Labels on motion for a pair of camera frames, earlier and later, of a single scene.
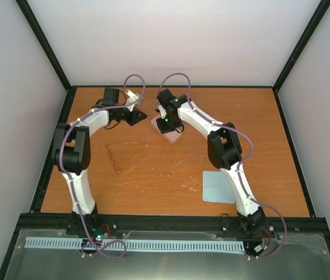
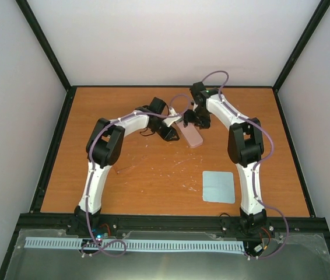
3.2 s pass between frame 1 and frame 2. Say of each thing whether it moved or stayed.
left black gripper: moved
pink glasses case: moved
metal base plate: stayed
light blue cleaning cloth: stayed
